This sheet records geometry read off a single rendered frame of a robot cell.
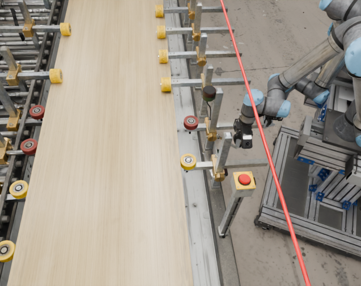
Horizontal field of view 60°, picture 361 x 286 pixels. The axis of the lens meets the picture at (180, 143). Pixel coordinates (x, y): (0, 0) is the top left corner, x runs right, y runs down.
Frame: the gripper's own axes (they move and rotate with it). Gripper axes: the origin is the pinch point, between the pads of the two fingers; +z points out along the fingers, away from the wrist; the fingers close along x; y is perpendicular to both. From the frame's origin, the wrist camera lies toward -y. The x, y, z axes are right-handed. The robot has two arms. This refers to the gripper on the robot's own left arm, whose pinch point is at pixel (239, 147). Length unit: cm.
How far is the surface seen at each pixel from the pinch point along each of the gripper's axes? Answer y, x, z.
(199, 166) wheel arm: -5.2, 20.3, 7.6
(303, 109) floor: 104, -102, 94
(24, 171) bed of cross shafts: 7, 113, 23
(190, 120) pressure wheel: 20.8, 22.5, 2.5
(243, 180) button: -34.6, 11.1, -29.8
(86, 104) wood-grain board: 36, 79, 3
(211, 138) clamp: 12.5, 11.2, 8.7
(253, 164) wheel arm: -5.4, -7.8, 8.0
